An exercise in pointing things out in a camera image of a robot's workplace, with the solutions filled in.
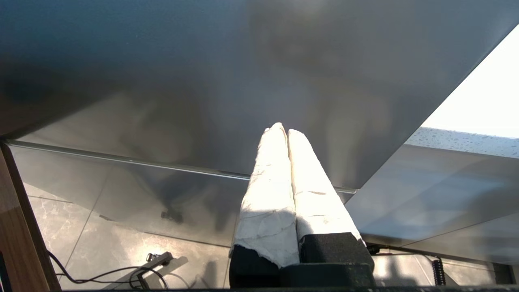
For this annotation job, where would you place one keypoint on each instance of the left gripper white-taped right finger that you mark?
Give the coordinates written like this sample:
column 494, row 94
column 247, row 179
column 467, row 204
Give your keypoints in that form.
column 320, row 211

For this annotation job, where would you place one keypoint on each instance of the steel base cabinet front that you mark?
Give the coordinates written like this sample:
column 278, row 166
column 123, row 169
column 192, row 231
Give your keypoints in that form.
column 446, row 194

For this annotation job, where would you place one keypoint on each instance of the wooden furniture panel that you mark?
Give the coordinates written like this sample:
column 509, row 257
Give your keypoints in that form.
column 18, row 243

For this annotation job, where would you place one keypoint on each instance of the large stainless steel appliance door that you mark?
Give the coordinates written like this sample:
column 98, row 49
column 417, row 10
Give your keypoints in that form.
column 202, row 73

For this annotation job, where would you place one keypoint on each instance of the tall white cabinet side panel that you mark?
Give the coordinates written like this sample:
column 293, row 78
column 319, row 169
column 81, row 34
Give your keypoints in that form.
column 486, row 97

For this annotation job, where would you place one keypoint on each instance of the small black box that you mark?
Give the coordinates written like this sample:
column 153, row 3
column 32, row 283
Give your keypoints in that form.
column 504, row 273

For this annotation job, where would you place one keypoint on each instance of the metal floor bracket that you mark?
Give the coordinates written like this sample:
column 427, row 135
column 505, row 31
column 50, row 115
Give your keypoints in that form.
column 156, row 260

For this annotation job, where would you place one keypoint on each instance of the small stainless steel appliance door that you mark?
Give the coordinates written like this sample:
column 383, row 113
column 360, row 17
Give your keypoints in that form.
column 121, row 194

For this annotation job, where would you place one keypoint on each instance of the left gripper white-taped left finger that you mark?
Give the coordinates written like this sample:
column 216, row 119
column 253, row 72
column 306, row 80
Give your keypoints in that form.
column 267, row 211

